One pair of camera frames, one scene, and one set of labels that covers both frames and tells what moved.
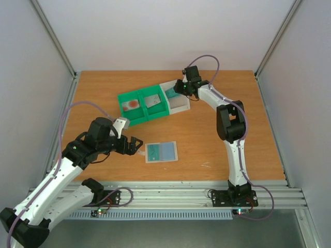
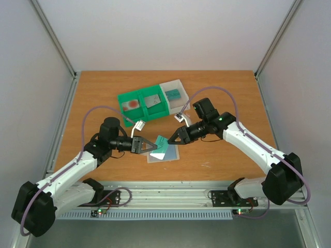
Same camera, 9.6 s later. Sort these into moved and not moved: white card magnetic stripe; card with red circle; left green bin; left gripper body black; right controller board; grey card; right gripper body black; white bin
Moved: right gripper body black
Not moved: grey card; white card magnetic stripe; left gripper body black; right controller board; card with red circle; left green bin; white bin
